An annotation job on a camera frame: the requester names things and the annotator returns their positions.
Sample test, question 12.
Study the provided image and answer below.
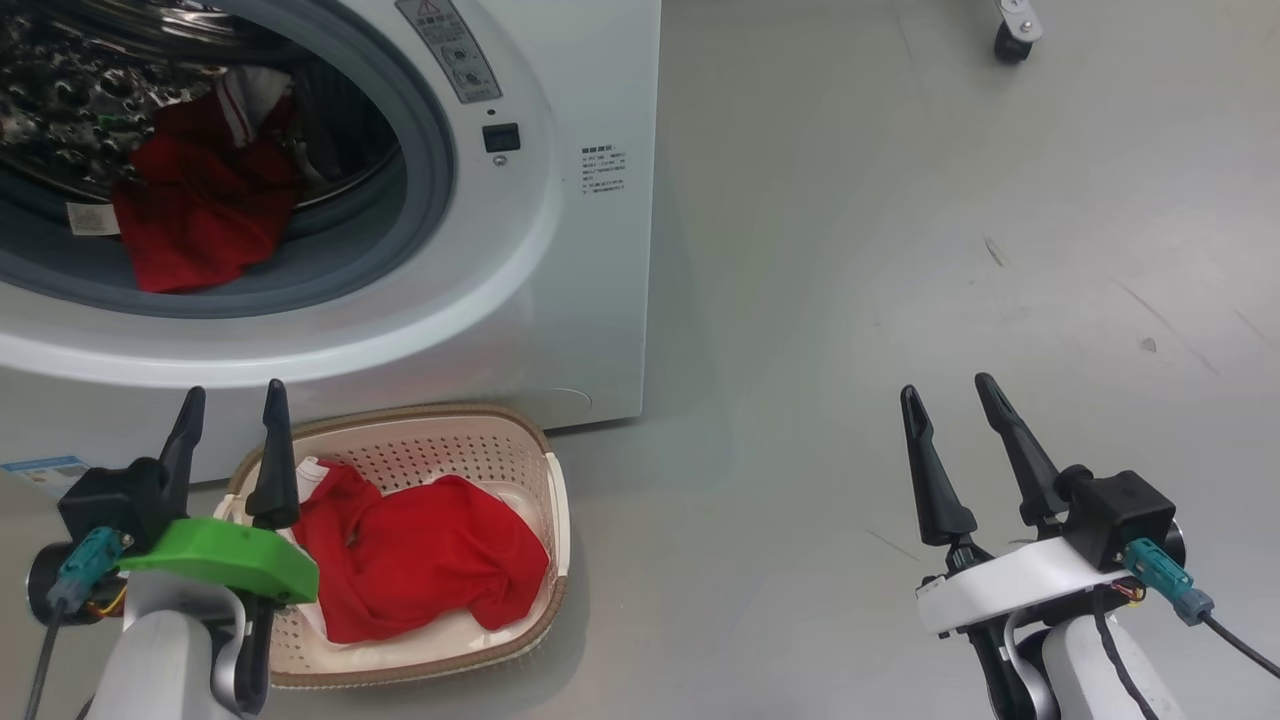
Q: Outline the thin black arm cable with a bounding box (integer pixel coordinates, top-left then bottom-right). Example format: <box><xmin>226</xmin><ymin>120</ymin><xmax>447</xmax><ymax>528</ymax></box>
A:
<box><xmin>1090</xmin><ymin>590</ymin><xmax>1161</xmax><ymax>720</ymax></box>

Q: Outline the teal-plug right camera cable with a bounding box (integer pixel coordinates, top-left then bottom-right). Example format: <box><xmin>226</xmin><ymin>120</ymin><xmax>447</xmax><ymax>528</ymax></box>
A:
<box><xmin>1122</xmin><ymin>538</ymin><xmax>1280</xmax><ymax>681</ymax></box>

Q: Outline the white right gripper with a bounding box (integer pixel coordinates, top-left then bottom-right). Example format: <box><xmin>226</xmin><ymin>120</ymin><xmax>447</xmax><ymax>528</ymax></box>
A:
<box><xmin>900</xmin><ymin>373</ymin><xmax>1141</xmax><ymax>637</ymax></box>

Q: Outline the small printed text sticker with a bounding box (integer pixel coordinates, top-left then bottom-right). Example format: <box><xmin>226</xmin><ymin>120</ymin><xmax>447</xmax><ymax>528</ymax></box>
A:
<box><xmin>580</xmin><ymin>146</ymin><xmax>629</xmax><ymax>195</ymax></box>

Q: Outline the teal-plug left camera cable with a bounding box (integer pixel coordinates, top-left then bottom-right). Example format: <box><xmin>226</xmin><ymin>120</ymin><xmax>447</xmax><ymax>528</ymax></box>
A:
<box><xmin>22</xmin><ymin>528</ymin><xmax>133</xmax><ymax>720</ymax></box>

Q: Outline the blue energy label sticker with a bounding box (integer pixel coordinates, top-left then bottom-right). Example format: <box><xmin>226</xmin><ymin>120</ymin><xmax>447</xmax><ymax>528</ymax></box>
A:
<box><xmin>0</xmin><ymin>456</ymin><xmax>91</xmax><ymax>498</ymax></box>

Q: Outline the teal-plug camera cable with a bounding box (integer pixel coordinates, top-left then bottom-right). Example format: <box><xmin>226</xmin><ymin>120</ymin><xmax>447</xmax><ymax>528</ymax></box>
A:
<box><xmin>1122</xmin><ymin>538</ymin><xmax>1280</xmax><ymax>681</ymax></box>
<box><xmin>22</xmin><ymin>528</ymin><xmax>133</xmax><ymax>720</ymax></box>

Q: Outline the white front-load washing machine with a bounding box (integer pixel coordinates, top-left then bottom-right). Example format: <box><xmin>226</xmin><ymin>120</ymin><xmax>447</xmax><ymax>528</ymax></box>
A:
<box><xmin>0</xmin><ymin>0</ymin><xmax>663</xmax><ymax>481</ymax></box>

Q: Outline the grey warning label sticker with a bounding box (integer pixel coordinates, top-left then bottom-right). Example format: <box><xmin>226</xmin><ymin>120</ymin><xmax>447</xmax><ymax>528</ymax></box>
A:
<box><xmin>395</xmin><ymin>0</ymin><xmax>503</xmax><ymax>105</ymax></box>

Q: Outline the red garment white striped collar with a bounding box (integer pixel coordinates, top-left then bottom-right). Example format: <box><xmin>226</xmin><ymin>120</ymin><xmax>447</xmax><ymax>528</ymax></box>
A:
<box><xmin>112</xmin><ymin>68</ymin><xmax>301</xmax><ymax>294</ymax></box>

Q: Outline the cream perforated laundry basket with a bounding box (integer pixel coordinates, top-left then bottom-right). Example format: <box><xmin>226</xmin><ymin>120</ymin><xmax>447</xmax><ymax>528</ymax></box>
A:
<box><xmin>215</xmin><ymin>403</ymin><xmax>571</xmax><ymax>689</ymax></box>

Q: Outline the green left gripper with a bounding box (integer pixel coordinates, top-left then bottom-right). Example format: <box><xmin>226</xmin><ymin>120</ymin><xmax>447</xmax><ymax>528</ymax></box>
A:
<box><xmin>27</xmin><ymin>379</ymin><xmax>321</xmax><ymax>626</ymax></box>

